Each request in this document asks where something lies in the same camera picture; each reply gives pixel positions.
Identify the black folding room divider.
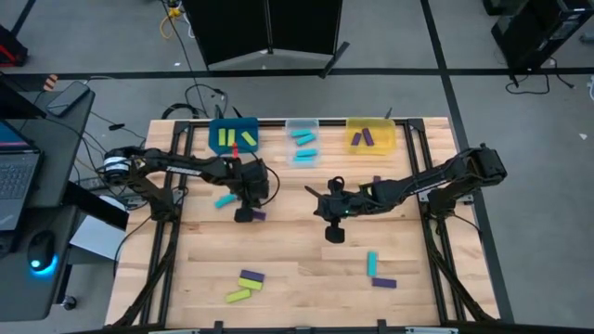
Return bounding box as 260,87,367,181
181,0,352,79

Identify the black angled bar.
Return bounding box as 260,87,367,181
62,181,130,232

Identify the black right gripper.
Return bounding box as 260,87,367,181
304,185,372,245

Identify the black red case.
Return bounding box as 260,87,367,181
0,25,30,67

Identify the yellow plastic bin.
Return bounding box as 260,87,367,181
344,117,398,157

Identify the blue plastic bin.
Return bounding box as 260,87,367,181
208,117,260,156

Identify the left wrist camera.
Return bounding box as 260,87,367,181
250,161,272,199

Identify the black coiled cable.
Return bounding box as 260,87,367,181
161,102,203,121

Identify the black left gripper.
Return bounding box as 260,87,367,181
226,160,261,224

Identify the grey laptop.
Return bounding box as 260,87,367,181
0,119,44,233

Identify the black left wrist camera cable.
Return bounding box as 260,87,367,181
259,162,281,208

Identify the clear plastic bin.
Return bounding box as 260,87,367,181
284,118,322,169

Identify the black equipment cart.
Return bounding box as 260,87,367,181
490,0,594,73

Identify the black metal table frame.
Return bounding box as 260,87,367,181
110,118,500,334

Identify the yellow cable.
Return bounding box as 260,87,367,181
159,4,185,41

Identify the white sheet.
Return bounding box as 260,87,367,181
69,215,127,262

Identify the black smartphone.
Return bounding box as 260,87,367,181
45,81,92,117

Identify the black computer mouse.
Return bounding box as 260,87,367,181
26,230,59,276

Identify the black side desk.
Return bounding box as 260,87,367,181
0,73,97,321

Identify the black floor cable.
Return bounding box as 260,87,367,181
504,58,576,96

